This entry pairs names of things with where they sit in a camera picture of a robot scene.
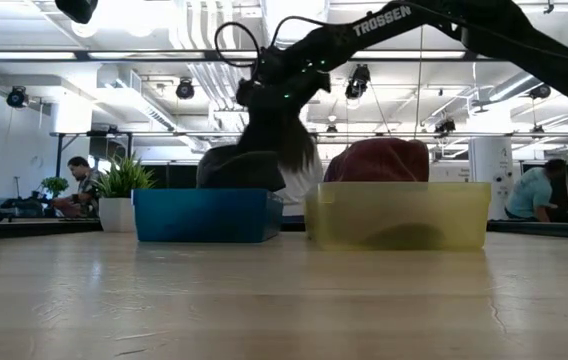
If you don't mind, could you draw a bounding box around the black ceiling light rail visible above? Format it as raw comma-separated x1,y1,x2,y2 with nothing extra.
0,48,568,63

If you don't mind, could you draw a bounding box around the small green potted plant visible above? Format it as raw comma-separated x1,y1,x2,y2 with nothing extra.
92,152,157,234

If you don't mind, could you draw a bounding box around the person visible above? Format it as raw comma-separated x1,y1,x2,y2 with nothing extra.
505,158,568,223
51,156,101,219

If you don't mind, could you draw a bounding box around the blue plastic bin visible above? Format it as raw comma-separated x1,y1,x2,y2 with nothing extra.
131,187,285,245

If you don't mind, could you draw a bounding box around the maroon hat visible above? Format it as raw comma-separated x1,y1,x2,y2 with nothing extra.
322,137,431,184

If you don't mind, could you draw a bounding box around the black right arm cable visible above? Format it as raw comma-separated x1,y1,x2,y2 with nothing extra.
213,14,326,70

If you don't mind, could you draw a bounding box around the background potted plant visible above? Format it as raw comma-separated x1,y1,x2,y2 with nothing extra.
39,175,71,200

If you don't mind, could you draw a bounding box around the black ceiling spotlight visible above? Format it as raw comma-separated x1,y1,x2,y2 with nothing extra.
344,63,372,101
175,77,196,101
528,82,553,101
6,85,30,109
433,117,458,136

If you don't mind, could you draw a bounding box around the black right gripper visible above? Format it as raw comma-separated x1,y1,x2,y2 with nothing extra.
235,47,333,147

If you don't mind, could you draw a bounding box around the yellow translucent plastic bin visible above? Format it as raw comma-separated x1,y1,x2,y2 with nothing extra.
304,181,493,252

